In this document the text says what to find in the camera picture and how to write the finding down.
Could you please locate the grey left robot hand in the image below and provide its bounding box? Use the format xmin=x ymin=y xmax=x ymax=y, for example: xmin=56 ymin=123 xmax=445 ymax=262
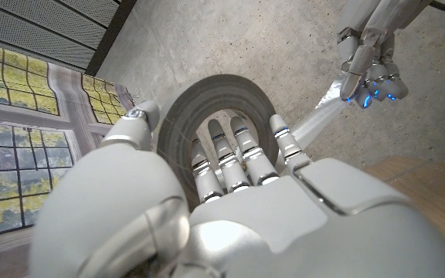
xmin=29 ymin=100 xmax=445 ymax=278

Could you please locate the printed window backdrop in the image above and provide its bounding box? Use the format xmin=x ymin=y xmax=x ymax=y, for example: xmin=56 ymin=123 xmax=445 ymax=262
xmin=0 ymin=40 xmax=135 ymax=258

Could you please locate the grey duct tape roll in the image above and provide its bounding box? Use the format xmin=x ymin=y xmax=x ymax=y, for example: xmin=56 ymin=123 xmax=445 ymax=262
xmin=156 ymin=73 xmax=349 ymax=212

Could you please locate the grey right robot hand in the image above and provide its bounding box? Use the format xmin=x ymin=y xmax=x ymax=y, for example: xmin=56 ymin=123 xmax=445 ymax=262
xmin=336 ymin=0 xmax=434 ymax=110

